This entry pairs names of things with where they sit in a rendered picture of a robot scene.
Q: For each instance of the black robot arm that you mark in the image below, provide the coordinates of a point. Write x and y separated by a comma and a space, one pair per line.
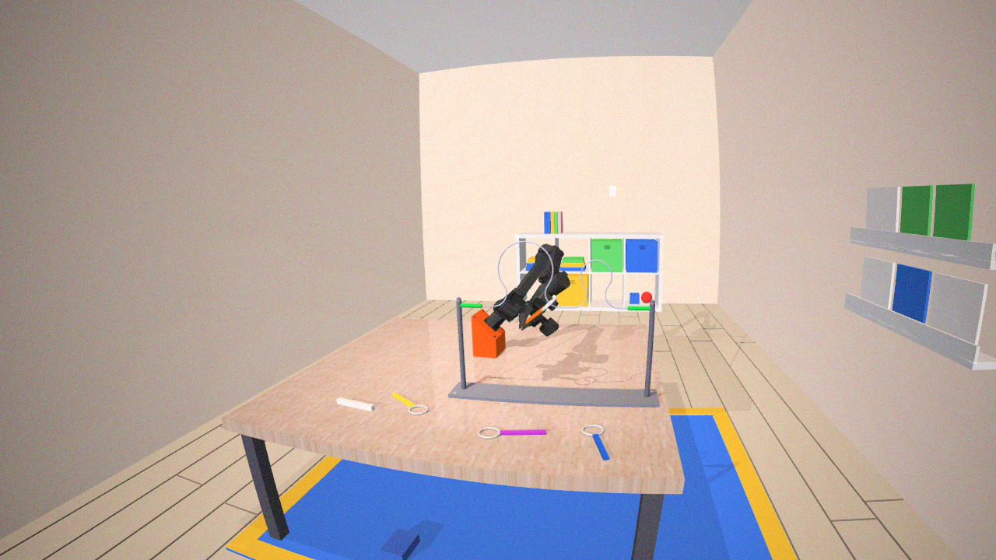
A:
541, 270

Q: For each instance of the white rectangular bar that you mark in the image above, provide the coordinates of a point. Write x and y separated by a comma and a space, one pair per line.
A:
356, 404

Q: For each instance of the grey loop with yellow handle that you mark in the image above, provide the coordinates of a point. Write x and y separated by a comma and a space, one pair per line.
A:
410, 404

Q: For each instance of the orange bar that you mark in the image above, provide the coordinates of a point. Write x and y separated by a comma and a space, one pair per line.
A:
541, 310

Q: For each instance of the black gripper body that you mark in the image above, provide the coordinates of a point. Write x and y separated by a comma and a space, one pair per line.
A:
548, 326

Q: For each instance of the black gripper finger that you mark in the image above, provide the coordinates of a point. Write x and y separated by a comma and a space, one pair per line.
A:
533, 323
523, 314

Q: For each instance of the white loop with blue handle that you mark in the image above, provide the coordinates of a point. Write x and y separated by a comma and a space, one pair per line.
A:
597, 440

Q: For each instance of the purple wand with white loop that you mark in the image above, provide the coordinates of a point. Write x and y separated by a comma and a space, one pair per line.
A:
511, 433

